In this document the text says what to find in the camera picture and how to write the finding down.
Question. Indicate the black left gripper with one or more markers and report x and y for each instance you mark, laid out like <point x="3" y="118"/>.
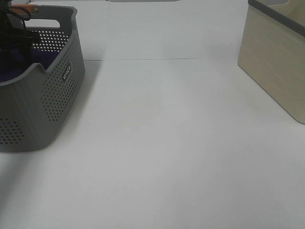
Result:
<point x="13" y="31"/>

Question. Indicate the purple towel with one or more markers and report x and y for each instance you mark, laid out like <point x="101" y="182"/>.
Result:
<point x="12" y="63"/>

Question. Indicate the grey perforated plastic basket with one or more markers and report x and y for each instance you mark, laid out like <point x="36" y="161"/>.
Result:
<point x="34" y="105"/>

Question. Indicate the beige storage box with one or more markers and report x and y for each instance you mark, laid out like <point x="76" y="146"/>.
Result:
<point x="272" y="52"/>

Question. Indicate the brown basket handle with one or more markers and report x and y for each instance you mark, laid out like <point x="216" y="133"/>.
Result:
<point x="23" y="8"/>

